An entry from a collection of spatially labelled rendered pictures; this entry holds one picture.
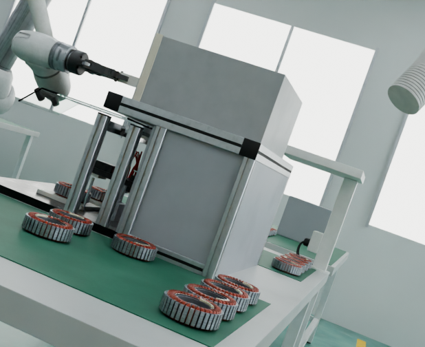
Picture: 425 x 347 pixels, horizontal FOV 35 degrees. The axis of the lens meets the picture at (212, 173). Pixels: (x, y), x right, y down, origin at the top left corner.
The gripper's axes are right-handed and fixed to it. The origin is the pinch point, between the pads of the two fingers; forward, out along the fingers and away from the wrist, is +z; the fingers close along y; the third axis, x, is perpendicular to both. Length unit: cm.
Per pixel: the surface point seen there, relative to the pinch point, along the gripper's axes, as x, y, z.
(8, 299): -45, 102, 38
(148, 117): -9.8, 25.6, 19.9
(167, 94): -1.7, 14.4, 18.5
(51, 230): -41, 59, 21
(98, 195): -38.2, -15.6, -3.1
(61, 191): -38.3, 9.1, -4.4
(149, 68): 3.7, 14.7, 10.9
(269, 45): 118, -468, -73
